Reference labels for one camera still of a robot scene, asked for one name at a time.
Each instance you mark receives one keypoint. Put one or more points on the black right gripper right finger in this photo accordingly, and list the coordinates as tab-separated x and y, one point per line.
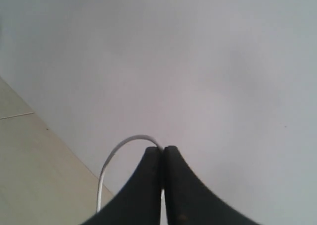
188	201

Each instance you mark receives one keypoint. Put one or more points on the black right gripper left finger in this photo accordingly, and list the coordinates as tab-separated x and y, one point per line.
139	201

